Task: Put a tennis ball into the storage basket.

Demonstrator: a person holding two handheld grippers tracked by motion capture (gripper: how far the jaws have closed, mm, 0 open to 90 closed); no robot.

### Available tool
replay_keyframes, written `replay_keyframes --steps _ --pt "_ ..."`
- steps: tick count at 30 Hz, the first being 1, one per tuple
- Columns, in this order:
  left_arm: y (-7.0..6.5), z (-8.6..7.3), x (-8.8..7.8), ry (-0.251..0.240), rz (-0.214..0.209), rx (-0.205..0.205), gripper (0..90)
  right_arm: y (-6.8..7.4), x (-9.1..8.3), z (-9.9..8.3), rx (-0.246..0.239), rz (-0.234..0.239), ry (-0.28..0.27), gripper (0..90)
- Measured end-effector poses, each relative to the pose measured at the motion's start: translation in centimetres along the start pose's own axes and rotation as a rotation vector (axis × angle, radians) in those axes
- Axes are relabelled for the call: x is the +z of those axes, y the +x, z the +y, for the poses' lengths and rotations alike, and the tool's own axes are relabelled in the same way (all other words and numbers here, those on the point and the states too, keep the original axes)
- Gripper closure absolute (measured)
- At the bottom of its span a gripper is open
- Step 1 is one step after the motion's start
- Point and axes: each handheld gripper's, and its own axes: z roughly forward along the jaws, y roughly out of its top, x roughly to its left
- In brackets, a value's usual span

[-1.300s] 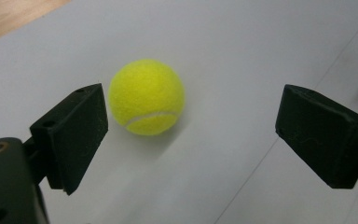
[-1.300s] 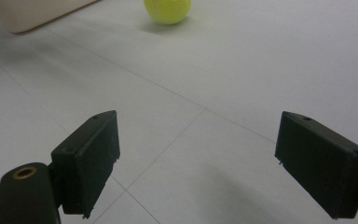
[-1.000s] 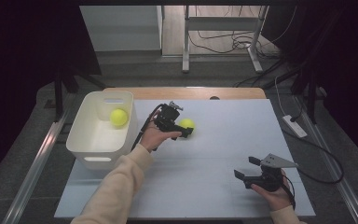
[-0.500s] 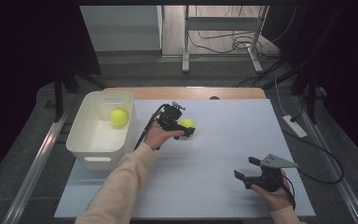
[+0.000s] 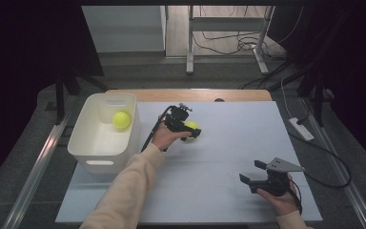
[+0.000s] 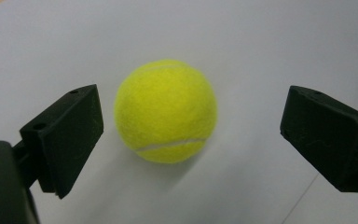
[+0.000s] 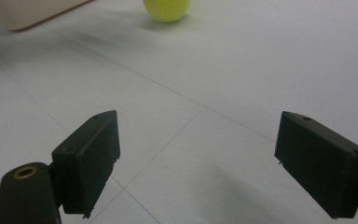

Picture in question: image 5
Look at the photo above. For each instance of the white table mat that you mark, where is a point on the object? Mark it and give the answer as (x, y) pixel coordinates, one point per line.
(228, 143)

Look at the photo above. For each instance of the white power strip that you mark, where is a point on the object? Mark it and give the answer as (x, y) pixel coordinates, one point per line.
(301, 129)

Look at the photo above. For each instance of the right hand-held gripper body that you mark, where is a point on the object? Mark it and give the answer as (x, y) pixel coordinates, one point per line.
(274, 184)

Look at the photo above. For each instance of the person's right hand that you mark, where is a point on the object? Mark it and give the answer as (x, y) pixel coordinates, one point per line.
(281, 202)

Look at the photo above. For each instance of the white plastic bin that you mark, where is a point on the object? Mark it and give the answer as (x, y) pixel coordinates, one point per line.
(98, 143)

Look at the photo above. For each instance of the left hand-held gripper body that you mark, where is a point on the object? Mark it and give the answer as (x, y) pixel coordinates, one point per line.
(176, 120)

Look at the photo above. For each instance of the white cabinet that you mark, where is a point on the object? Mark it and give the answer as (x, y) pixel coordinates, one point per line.
(124, 28)

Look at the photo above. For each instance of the yellow tennis ball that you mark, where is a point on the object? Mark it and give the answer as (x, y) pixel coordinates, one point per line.
(193, 124)
(121, 120)

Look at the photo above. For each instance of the white metal desk frame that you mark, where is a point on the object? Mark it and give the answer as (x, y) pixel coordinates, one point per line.
(225, 24)

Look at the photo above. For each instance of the metal floor rail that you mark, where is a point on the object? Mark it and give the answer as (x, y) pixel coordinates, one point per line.
(36, 168)
(340, 171)

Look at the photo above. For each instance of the black stand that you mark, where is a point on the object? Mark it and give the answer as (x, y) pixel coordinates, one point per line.
(59, 95)
(318, 95)

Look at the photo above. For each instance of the person's left hand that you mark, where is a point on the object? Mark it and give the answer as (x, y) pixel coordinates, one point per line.
(165, 136)

